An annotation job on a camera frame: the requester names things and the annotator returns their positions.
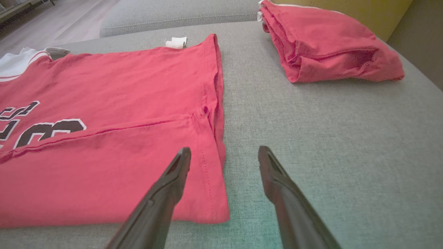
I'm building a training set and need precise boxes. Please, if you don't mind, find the pale low background furniture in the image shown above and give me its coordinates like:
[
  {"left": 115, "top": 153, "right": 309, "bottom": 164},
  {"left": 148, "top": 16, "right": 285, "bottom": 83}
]
[{"left": 0, "top": 0, "right": 56, "bottom": 22}]

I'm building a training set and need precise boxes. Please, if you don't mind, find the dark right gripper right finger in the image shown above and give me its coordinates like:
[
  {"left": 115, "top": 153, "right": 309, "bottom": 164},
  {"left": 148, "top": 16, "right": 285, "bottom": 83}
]
[{"left": 258, "top": 146, "right": 343, "bottom": 249}]

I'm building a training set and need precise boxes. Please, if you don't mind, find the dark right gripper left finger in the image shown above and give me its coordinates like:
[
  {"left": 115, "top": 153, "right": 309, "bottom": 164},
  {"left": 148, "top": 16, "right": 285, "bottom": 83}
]
[{"left": 104, "top": 147, "right": 192, "bottom": 249}]

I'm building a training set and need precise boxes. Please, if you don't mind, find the yellow backrest cushion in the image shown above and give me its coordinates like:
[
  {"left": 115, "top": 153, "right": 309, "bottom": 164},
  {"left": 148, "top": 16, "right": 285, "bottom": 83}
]
[{"left": 273, "top": 0, "right": 414, "bottom": 42}]

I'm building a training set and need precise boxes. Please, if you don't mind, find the red white-sleeved printed t-shirt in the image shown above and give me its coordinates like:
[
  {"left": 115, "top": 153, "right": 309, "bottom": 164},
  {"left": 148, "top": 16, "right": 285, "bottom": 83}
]
[{"left": 0, "top": 34, "right": 231, "bottom": 229}]

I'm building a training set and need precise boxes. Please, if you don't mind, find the grey fabric sofa seat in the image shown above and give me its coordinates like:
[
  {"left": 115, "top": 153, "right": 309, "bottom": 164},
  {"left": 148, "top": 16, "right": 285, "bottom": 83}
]
[{"left": 0, "top": 21, "right": 443, "bottom": 249}]

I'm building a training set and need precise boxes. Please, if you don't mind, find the red garment with white trim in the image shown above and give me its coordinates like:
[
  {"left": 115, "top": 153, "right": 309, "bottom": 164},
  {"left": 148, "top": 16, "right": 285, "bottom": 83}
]
[{"left": 257, "top": 0, "right": 405, "bottom": 84}]

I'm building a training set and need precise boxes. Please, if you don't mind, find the grey sofa cushion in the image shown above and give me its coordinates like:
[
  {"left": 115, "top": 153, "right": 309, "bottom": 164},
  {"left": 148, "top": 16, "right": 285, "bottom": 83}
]
[{"left": 99, "top": 0, "right": 274, "bottom": 38}]

